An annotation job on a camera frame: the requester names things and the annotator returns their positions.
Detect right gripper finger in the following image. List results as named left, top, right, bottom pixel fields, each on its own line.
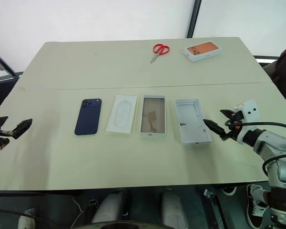
left=219, top=109, right=239, bottom=118
left=203, top=118, right=226, bottom=138

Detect grey rounded shape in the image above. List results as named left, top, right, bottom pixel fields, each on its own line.
left=91, top=190, right=125, bottom=224
left=160, top=189, right=184, bottom=224

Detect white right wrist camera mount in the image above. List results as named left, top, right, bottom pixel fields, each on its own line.
left=233, top=100, right=261, bottom=123

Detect white phone box, orange print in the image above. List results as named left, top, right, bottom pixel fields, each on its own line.
left=183, top=41, right=222, bottom=63

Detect red handled scissors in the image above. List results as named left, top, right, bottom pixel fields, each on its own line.
left=150, top=43, right=171, bottom=64

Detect dark slanted metal rail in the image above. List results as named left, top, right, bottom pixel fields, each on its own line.
left=0, top=47, right=23, bottom=81

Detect metal table leg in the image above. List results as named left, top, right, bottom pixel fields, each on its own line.
left=203, top=187, right=224, bottom=229

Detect phone box lid, brown inside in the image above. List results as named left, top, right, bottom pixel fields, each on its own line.
left=139, top=94, right=167, bottom=137

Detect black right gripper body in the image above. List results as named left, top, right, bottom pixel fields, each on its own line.
left=220, top=110, right=244, bottom=143

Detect dark blue smartphone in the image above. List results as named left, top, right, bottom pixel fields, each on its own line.
left=74, top=97, right=102, bottom=136

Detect black and white sneaker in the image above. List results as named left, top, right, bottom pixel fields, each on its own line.
left=246, top=184, right=269, bottom=229

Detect black window frame post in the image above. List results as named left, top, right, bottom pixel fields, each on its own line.
left=186, top=0, right=203, bottom=39

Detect pale blue phone box base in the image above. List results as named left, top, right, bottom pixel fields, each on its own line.
left=174, top=98, right=214, bottom=146

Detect white moulded insert tray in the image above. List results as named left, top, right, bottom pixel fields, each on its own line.
left=106, top=95, right=138, bottom=134

